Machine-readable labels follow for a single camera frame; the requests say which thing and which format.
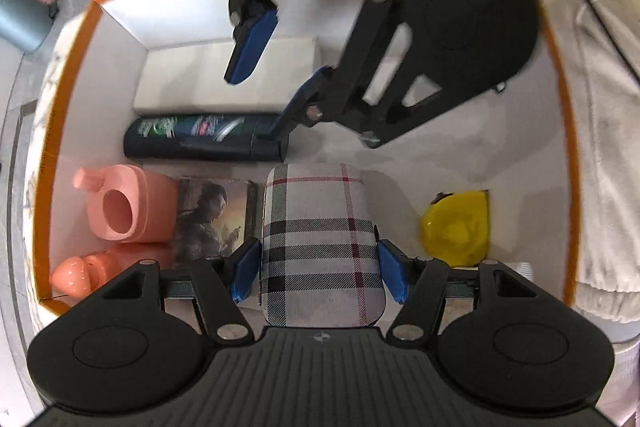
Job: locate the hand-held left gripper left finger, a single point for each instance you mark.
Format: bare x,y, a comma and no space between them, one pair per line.
245,272

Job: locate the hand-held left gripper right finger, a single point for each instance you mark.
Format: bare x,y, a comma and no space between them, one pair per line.
392,272

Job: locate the illustrated cover book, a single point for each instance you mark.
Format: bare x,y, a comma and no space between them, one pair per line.
210,217

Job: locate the white rectangular box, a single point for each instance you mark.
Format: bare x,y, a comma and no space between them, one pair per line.
190,77

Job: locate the plaid glasses case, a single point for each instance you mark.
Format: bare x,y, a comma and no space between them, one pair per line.
320,247

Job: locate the yellow tape measure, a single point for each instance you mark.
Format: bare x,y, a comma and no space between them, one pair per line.
455,227

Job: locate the dark green shampoo bottle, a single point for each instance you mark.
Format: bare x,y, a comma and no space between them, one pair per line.
200,137

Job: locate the white orange-rimmed box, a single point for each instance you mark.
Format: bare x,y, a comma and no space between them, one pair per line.
475,157

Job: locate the pink plastic watering can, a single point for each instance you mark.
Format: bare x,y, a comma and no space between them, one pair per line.
150,202

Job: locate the pink plastic bottle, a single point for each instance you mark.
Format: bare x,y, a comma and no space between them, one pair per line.
80,274

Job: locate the white cloth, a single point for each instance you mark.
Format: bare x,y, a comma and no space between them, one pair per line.
610,157

